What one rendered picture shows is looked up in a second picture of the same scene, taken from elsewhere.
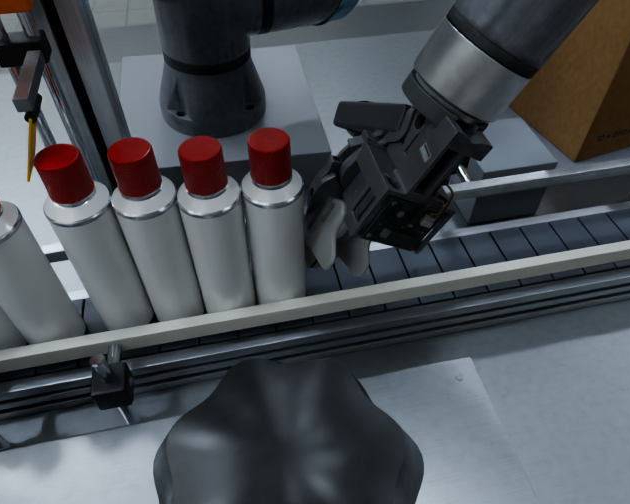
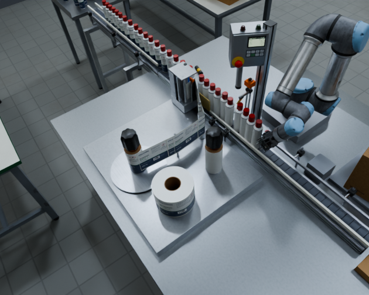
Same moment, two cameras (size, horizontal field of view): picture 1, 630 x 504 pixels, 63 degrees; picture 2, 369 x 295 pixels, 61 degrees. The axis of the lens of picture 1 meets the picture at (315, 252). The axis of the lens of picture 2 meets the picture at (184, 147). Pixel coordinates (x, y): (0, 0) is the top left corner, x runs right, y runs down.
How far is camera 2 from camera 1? 1.34 m
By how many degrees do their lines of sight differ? 44
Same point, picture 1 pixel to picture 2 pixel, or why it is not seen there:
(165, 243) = (243, 123)
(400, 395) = (249, 168)
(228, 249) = (248, 130)
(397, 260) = (276, 158)
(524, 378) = (269, 190)
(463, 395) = (255, 176)
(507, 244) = (294, 175)
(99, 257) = (236, 117)
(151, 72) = not seen: hidden behind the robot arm
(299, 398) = (217, 130)
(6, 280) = (226, 112)
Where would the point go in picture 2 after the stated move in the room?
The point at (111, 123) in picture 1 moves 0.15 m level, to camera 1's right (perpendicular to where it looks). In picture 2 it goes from (257, 103) to (272, 120)
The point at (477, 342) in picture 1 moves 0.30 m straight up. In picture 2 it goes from (272, 181) to (282, 146)
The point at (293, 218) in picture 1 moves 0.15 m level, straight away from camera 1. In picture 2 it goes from (256, 133) to (279, 122)
